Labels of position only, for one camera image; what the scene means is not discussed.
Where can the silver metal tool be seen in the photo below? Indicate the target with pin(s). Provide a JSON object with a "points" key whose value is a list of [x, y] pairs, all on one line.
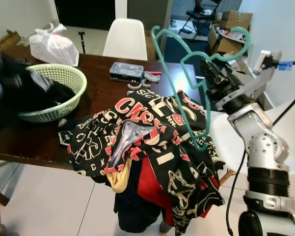
{"points": [[137, 86]]}

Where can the green plastic basket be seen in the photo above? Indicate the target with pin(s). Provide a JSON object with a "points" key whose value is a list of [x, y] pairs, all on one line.
{"points": [[64, 78]]}

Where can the plain black garment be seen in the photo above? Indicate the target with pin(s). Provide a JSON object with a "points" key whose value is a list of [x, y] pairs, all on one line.
{"points": [[135, 211]]}

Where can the flat cardboard box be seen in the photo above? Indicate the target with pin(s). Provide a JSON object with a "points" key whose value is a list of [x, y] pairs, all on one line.
{"points": [[5, 42]]}

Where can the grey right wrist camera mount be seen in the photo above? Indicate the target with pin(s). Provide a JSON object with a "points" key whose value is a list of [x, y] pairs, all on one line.
{"points": [[257, 81]]}

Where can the brown cardboard box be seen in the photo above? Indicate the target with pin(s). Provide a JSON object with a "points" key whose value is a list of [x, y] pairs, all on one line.
{"points": [[150, 46]]}

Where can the clear plastic box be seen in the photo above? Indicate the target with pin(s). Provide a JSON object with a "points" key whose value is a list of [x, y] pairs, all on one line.
{"points": [[126, 71]]}

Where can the black red printed shirt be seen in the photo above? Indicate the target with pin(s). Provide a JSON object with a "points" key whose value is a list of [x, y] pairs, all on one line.
{"points": [[88, 142]]}

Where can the red garment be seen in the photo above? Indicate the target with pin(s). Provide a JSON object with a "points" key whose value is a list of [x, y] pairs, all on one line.
{"points": [[149, 182]]}

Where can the teal plastic hanger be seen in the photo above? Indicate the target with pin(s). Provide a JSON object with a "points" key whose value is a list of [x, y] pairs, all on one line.
{"points": [[248, 43]]}

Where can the yellow garment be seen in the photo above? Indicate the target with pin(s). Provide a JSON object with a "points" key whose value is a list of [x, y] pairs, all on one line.
{"points": [[119, 179]]}

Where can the white plastic bag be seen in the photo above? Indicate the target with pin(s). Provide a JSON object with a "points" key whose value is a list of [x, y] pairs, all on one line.
{"points": [[54, 46]]}

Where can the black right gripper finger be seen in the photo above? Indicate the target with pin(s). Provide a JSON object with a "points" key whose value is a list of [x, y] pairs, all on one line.
{"points": [[208, 71], [217, 70]]}

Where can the black folding chair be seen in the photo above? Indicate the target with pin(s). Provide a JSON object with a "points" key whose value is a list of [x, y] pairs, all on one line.
{"points": [[199, 17]]}

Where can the black short pole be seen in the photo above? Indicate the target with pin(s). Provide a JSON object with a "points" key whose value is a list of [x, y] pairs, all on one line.
{"points": [[82, 42]]}

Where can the black white print t-shirt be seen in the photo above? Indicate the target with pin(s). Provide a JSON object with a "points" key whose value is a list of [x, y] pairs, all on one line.
{"points": [[19, 93]]}

